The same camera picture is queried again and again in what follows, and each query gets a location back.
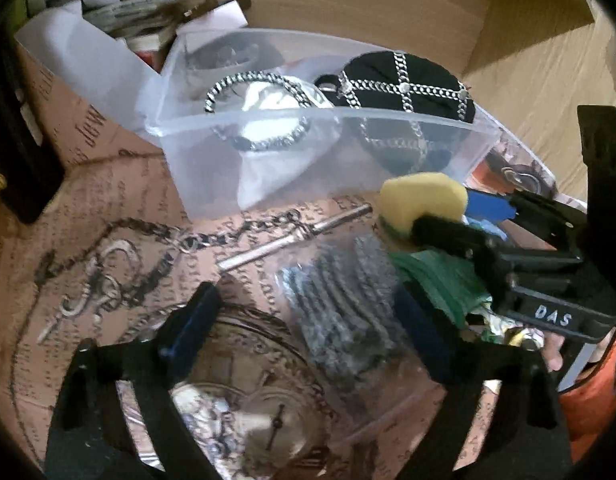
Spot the brown printed cardboard box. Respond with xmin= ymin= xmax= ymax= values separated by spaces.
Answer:
xmin=15 ymin=42 xmax=166 ymax=171

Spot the silver chain with metal bar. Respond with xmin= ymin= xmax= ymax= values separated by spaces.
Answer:
xmin=180 ymin=203 xmax=375 ymax=273

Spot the black cap with silver chains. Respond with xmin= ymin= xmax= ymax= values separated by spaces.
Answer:
xmin=313 ymin=51 xmax=476 ymax=173

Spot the person's right forearm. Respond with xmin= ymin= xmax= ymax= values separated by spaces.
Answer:
xmin=558 ymin=332 xmax=616 ymax=463

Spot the clear bag of grey scouring pads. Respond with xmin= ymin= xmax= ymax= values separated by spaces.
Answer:
xmin=274 ymin=232 xmax=441 ymax=443

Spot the black box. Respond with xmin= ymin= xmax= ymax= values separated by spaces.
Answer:
xmin=0 ymin=45 xmax=69 ymax=225

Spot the silver bead bracelet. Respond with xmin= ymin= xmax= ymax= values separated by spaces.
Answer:
xmin=204 ymin=71 xmax=319 ymax=153

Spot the brown printed tablecloth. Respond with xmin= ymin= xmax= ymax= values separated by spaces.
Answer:
xmin=0 ymin=145 xmax=494 ymax=480

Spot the person's right hand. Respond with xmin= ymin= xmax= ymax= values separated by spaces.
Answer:
xmin=542 ymin=332 xmax=568 ymax=373

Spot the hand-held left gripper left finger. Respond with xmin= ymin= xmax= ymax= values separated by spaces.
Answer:
xmin=43 ymin=281 xmax=224 ymax=480

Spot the yellow and green sponge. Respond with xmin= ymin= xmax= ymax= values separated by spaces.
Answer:
xmin=379 ymin=172 xmax=470 ymax=253

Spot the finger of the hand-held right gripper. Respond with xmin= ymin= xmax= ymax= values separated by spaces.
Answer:
xmin=460 ymin=187 xmax=591 ymax=246
xmin=412 ymin=214 xmax=586 ymax=291

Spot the clear plastic container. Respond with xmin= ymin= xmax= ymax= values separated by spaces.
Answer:
xmin=147 ymin=27 xmax=504 ymax=221

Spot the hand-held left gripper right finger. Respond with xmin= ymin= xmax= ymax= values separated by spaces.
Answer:
xmin=394 ymin=281 xmax=575 ymax=480

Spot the green cloth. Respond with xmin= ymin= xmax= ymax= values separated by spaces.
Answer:
xmin=390 ymin=250 xmax=491 ymax=328

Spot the crumpled shiny wrapper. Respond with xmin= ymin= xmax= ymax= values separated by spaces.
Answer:
xmin=468 ymin=305 xmax=549 ymax=353

